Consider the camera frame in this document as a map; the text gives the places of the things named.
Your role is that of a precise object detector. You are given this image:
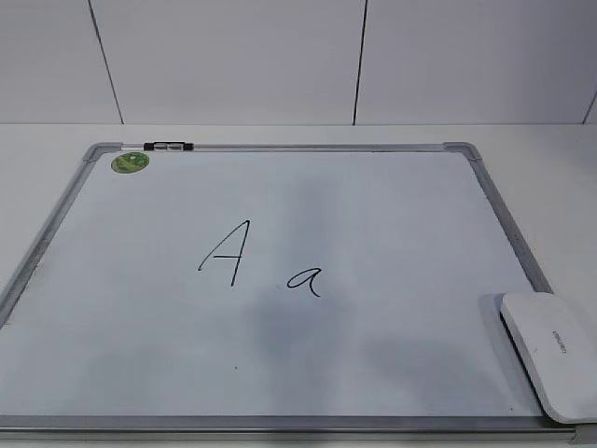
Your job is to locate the white board with aluminium frame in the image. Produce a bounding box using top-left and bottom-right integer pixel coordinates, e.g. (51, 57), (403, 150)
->
(1, 142), (596, 444)

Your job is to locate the black and silver marker pen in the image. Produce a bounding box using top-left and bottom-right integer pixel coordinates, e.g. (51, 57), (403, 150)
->
(143, 141), (194, 151)

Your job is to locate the white board eraser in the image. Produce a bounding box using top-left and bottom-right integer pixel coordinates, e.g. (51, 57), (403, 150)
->
(500, 292), (596, 425)

